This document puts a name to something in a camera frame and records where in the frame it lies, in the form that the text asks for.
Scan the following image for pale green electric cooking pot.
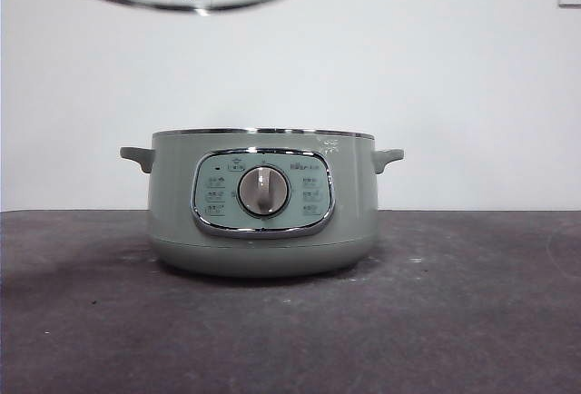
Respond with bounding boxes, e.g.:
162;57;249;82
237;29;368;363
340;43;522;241
119;127;405;280

